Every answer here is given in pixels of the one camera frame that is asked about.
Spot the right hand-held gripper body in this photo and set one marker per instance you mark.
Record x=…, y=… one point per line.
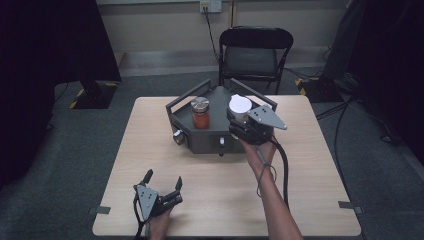
x=263, y=123

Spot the vertical wall conduit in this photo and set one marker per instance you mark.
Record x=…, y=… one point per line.
x=232, y=13

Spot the person's left hand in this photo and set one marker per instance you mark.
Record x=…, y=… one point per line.
x=160, y=226

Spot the black stand base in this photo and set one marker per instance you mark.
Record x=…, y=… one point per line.
x=321, y=90
x=95, y=95

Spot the grey hanging cloth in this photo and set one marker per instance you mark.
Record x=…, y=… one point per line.
x=343, y=40

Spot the dark grey corner rack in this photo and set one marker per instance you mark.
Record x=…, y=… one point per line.
x=218, y=133

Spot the white wall socket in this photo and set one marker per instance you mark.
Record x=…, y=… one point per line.
x=210, y=5

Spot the black curtain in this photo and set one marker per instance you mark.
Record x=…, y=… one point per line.
x=40, y=66
x=396, y=66

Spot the black folding chair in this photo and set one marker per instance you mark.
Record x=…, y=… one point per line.
x=250, y=60

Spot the white cylindrical container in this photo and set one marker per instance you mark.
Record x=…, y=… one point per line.
x=240, y=106

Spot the person's right hand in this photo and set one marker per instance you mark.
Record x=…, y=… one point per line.
x=258, y=153

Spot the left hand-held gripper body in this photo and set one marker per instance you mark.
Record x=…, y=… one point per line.
x=148, y=201

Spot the grey tape piece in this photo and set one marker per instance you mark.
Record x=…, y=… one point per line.
x=350, y=205
x=100, y=210

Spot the glass jar with metal lid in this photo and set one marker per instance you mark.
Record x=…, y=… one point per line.
x=201, y=116

